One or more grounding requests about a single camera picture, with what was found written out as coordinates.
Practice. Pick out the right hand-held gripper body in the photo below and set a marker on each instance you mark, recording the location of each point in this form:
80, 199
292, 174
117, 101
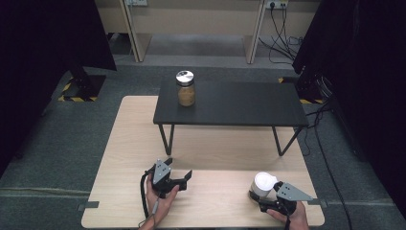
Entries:
288, 195

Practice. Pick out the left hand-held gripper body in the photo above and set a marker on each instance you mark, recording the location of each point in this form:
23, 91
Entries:
161, 177

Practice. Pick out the jar with white lid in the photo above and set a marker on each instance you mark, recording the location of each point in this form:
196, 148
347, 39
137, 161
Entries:
262, 185

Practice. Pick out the glass jar with silver lid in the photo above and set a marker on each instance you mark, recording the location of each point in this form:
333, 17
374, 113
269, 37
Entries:
185, 89

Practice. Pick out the black shelf riser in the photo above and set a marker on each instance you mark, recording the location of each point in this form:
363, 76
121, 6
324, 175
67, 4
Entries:
236, 105

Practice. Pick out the person's right hand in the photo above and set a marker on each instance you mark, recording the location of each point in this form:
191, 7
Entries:
298, 218

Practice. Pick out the person's left hand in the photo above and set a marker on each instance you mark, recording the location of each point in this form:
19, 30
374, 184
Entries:
161, 207

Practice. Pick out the stand base with striped tape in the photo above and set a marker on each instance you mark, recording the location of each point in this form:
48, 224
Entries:
84, 86
308, 87

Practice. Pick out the black curtain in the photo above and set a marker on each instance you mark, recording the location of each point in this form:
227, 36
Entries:
367, 80
38, 64

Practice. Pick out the white wall socket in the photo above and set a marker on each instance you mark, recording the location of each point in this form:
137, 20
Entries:
277, 4

